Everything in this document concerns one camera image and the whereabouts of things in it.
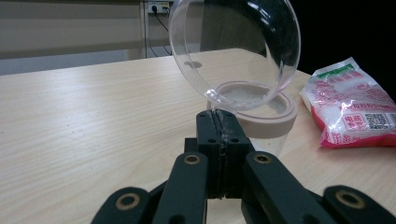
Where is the clear jar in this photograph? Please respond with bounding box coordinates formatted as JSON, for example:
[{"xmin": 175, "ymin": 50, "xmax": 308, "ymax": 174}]
[{"xmin": 206, "ymin": 81, "xmax": 299, "ymax": 159}]

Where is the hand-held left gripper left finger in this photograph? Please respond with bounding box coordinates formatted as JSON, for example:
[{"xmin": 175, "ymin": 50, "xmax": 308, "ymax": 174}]
[{"xmin": 153, "ymin": 110, "xmax": 224, "ymax": 224}]

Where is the dark curtain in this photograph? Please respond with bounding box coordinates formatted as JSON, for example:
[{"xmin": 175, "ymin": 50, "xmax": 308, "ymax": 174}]
[{"xmin": 202, "ymin": 0, "xmax": 396, "ymax": 101}]

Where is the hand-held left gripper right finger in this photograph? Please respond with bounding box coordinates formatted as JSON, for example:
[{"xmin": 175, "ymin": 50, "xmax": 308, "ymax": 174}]
[{"xmin": 221, "ymin": 111, "xmax": 337, "ymax": 224}]

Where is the white wall power socket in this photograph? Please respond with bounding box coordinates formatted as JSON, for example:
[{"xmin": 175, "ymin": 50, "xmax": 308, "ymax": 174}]
[{"xmin": 147, "ymin": 1, "xmax": 171, "ymax": 15}]

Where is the pink and white sugar bag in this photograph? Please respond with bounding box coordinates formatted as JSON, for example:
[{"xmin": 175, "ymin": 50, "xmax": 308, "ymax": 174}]
[{"xmin": 299, "ymin": 56, "xmax": 396, "ymax": 149}]

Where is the bundle of black cables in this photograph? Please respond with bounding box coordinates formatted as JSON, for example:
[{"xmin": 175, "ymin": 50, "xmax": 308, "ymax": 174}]
[{"xmin": 148, "ymin": 11, "xmax": 173, "ymax": 58}]

